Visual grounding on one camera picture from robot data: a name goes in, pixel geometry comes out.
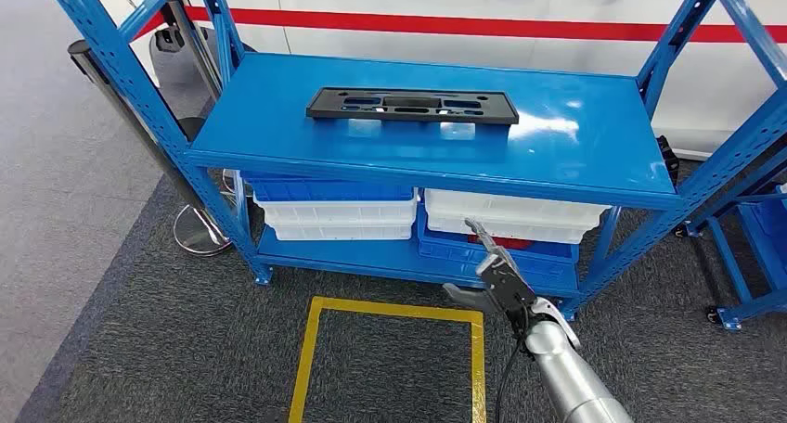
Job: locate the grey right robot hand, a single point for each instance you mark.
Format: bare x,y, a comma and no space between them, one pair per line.
504,285

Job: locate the black plastic bracket part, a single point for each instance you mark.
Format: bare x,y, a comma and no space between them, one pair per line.
326,103

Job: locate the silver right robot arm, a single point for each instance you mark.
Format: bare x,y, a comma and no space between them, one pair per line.
572,383

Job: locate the blue metal shelf rack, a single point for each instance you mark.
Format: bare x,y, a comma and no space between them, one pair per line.
728,266
553,143

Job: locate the red item in bin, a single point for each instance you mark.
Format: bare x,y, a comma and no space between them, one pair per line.
516,244

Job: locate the black ribbed object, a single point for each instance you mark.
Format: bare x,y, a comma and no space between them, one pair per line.
667,159

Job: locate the long red barrier belt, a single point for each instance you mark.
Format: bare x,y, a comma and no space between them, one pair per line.
430,24

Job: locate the short red barrier belt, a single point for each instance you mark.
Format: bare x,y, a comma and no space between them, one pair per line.
150,25

